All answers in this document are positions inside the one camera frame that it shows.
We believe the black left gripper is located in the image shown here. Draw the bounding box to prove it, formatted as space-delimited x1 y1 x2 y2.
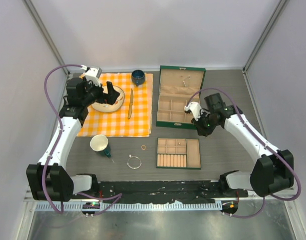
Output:
82 77 120 108

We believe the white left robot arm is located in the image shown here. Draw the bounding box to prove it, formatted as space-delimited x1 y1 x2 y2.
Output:
26 77 120 202

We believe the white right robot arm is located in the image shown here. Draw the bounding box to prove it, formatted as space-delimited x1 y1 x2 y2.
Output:
184 93 294 198

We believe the green jewelry box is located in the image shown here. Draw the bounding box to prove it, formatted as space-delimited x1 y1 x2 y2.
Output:
156 65 206 130

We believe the green jewelry tray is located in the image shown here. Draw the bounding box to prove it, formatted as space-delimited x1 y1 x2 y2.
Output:
156 138 201 170

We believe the floral ceramic plate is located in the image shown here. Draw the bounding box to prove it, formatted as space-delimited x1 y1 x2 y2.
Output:
91 85 125 114

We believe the gold table knife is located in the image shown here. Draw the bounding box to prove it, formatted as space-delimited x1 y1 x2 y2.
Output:
127 89 134 120

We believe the orange checkered cloth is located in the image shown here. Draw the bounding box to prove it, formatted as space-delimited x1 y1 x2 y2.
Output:
78 72 153 137

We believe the dark blue cup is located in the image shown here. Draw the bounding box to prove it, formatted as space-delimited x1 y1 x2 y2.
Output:
131 69 145 87

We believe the silver hook in lid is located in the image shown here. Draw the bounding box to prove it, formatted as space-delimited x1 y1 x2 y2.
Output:
183 75 191 88

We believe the white green paper cup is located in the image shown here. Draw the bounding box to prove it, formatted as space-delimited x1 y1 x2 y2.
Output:
90 134 111 158

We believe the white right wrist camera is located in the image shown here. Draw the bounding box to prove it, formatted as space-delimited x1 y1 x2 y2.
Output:
184 101 202 121

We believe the silver bangle bracelet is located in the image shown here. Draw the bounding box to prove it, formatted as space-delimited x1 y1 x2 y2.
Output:
126 154 142 170

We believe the white slotted cable duct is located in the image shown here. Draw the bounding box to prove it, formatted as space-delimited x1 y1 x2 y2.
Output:
34 201 222 211

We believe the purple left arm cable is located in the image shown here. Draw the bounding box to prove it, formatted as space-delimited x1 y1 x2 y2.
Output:
42 64 123 215

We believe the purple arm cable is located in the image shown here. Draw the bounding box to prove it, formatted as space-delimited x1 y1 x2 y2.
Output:
186 87 302 218
42 64 123 215

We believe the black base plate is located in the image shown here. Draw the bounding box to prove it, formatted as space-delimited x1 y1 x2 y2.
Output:
86 180 248 205

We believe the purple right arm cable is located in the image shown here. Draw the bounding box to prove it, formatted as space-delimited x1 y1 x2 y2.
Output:
186 87 302 218

